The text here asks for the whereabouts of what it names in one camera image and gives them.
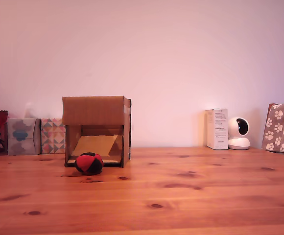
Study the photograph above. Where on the cloud print tissue box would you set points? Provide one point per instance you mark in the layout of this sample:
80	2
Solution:
20	137

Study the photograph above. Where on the small white round camera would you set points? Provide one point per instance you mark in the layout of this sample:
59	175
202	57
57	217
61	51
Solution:
238	142

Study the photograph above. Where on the cardboard dice tower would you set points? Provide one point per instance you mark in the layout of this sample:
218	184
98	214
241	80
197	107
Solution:
93	110

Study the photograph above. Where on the grey paw print cloth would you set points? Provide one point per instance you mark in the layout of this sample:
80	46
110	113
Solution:
282	129

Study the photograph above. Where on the red and black footbag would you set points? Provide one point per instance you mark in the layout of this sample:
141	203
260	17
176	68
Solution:
85	162

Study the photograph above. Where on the white printed carton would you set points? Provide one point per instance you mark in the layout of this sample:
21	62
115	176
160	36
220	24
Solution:
219	129

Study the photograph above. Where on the triangle pattern tissue box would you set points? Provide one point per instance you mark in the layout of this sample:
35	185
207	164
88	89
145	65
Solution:
52	137

